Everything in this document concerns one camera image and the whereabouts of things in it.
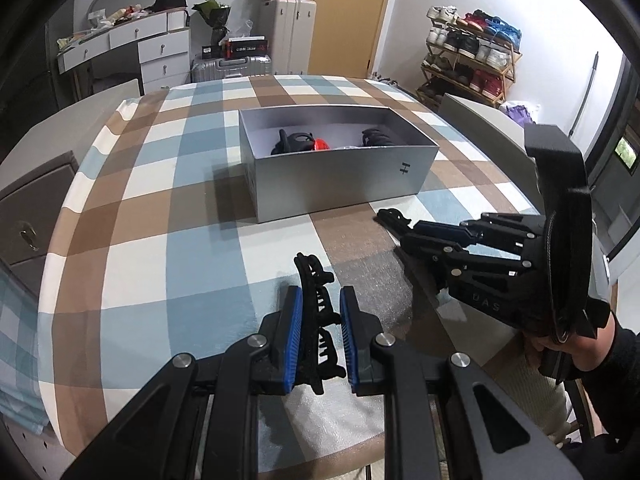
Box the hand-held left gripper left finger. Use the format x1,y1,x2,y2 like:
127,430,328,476
60,284,304,480

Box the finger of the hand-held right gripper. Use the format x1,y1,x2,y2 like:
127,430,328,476
414,211,547,257
399,231,547,332

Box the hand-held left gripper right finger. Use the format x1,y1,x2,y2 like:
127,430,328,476
340,286,582,480

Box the silver grey cardboard box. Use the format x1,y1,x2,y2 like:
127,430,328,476
238,105,441,224

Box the black claw hair clip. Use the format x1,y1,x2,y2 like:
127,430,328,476
271,129,316,156

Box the person's right hand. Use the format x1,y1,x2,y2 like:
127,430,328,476
527,311,617,376

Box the purple bag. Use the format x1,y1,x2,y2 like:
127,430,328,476
500,101,541,127

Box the wooden shoe rack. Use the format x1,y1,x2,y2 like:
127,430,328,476
416,5,524,109

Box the long black stick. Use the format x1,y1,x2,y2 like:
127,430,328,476
569,51,600,139

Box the rows of shoes on rack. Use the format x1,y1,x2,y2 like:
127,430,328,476
422,5,523,98

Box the wooden door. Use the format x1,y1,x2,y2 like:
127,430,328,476
307,0,399,79

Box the blue checked bedding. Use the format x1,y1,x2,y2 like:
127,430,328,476
0,260,57,437

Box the silver suitcase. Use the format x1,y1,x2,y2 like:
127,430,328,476
191,55,274,84

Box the white upright suitcase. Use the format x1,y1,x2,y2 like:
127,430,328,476
258,0,318,77

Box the black box with red ends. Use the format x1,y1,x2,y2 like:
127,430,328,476
223,36,269,61

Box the grey nightstand with drawers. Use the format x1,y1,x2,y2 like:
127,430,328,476
0,77,142,267

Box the white desk with drawers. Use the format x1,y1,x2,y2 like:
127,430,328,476
56,9,192,97

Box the black wrapped bouquet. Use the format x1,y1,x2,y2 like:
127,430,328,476
192,0,234,46

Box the clutter of desk packets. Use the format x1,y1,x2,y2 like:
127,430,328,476
57,5,152,52

